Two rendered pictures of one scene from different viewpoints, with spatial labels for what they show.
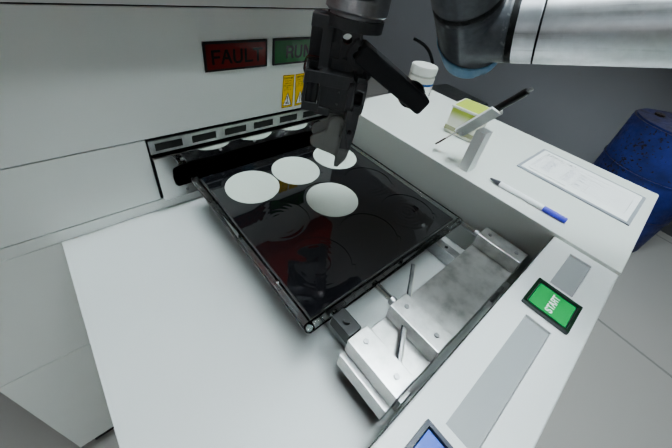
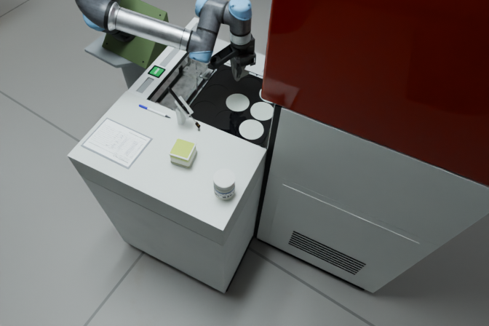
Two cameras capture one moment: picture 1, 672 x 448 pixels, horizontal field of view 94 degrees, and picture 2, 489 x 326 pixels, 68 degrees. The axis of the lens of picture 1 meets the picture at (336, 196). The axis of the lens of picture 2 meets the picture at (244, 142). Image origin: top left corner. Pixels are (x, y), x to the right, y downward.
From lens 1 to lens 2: 1.67 m
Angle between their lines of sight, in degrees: 84
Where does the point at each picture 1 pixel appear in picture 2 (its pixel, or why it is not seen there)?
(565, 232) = (141, 100)
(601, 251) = (129, 97)
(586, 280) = (140, 84)
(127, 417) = not seen: hidden behind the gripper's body
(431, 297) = (188, 86)
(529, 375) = (167, 54)
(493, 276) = (165, 102)
